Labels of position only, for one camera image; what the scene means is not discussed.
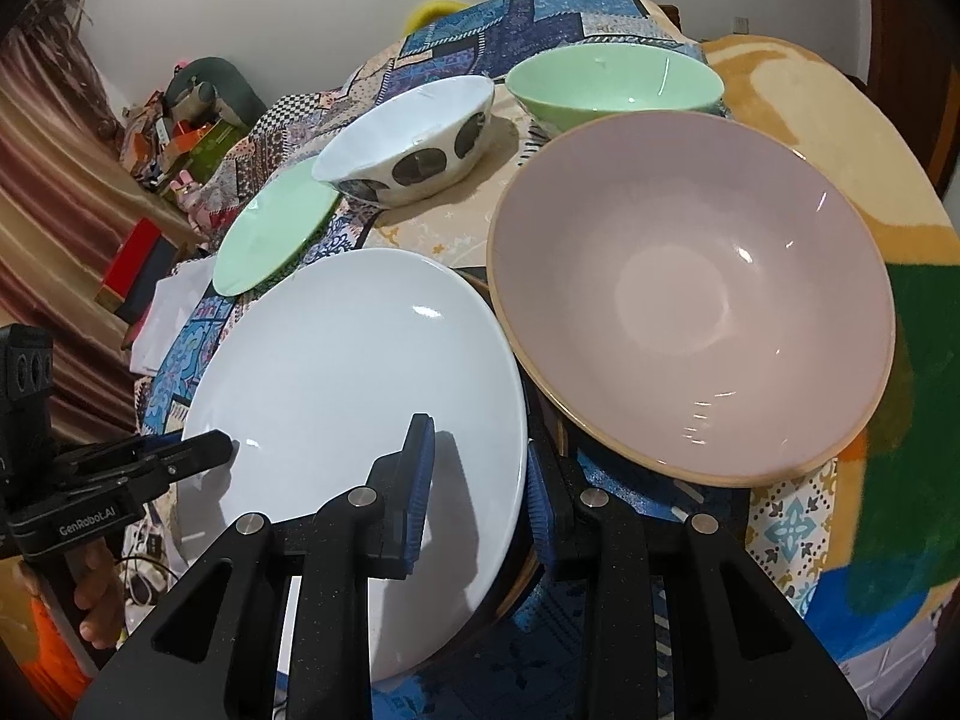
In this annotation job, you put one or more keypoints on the green bowl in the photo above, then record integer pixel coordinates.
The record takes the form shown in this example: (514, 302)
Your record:
(600, 90)

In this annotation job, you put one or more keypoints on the person's left hand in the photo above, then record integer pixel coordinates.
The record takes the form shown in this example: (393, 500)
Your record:
(97, 592)

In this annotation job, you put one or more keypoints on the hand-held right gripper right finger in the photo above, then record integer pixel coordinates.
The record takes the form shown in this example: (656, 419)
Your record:
(537, 499)

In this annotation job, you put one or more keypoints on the brown wooden door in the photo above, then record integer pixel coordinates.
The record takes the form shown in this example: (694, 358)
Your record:
(900, 90)

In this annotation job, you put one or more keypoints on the green plate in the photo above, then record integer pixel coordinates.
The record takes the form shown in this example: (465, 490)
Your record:
(270, 232)

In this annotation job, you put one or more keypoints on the patchwork printed blanket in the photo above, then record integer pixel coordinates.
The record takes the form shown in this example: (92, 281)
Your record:
(487, 30)

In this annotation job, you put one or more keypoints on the yellow fluffy object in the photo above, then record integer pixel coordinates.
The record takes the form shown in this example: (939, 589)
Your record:
(431, 11)

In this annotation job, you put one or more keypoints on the large pink bowl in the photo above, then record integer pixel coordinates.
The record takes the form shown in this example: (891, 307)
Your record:
(675, 277)

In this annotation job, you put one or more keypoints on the dark green chair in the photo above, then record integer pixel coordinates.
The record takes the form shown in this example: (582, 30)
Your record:
(225, 82)

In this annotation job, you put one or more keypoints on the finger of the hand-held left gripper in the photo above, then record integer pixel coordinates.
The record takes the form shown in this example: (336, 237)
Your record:
(195, 454)
(112, 454)

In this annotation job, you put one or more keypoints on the white power strip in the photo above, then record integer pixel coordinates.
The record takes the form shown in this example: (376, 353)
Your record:
(150, 570)

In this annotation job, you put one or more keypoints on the white cloth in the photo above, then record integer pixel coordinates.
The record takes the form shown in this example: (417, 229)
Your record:
(172, 315)

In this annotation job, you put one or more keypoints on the red box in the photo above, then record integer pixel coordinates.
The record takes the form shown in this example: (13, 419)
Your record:
(131, 255)

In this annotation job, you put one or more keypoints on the striped brown curtain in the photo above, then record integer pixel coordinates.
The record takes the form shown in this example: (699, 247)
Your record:
(45, 165)

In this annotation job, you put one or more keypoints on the white bowl with grey dots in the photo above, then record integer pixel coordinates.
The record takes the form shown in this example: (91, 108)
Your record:
(405, 127)

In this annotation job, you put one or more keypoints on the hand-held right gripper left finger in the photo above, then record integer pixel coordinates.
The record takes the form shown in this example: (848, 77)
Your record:
(420, 495)

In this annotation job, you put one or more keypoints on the pile of colourful boxes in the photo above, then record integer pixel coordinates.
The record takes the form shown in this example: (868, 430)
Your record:
(172, 142)

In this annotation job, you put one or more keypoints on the white plate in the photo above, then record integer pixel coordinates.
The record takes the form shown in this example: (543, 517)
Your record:
(337, 390)

